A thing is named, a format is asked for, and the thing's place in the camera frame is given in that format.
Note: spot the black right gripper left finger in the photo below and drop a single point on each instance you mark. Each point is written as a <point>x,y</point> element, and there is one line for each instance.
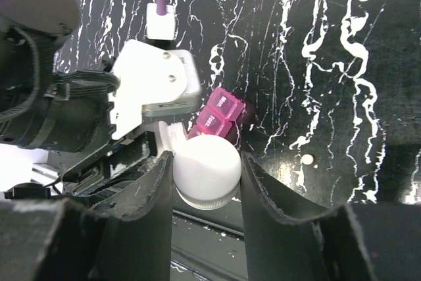
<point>125,237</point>

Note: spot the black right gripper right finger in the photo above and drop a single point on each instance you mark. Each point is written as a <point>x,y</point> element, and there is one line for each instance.
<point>288,237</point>

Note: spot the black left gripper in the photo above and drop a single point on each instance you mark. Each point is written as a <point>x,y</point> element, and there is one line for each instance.
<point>124,163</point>

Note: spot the pink weekly pill organizer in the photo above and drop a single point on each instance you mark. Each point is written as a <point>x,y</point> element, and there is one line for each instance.
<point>221,116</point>

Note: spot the white pill bottle blue label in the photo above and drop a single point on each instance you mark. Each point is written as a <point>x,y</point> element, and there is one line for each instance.
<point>169,137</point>

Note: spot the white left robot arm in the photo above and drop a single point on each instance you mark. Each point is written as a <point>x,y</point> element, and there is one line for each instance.
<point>68,114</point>

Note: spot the small yellow pill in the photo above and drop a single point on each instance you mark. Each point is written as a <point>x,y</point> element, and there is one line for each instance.
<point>309,160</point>

